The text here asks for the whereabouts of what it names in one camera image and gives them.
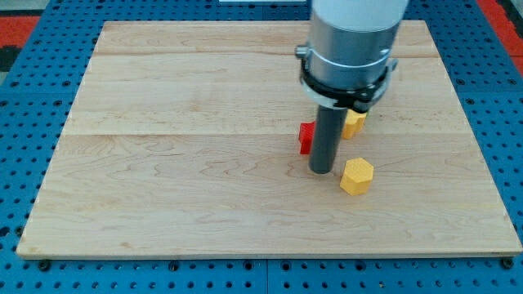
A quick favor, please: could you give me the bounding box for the yellow hexagon block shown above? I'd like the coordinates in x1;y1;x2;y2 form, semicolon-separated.
339;158;374;196

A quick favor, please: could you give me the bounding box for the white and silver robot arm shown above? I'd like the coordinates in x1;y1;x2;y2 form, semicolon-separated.
295;0;409;90

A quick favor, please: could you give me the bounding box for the red star block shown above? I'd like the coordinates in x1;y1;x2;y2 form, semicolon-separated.
298;121;315;154

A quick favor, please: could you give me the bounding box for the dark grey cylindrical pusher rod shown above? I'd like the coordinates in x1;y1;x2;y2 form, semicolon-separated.
309;105;347;174

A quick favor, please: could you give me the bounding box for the light wooden board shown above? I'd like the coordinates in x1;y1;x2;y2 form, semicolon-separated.
16;20;522;260

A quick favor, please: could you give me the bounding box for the yellow block behind rod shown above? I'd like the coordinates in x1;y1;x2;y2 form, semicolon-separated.
342;109;367;140

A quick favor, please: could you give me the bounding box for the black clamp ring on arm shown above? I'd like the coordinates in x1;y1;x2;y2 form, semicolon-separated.
299;59;398;114

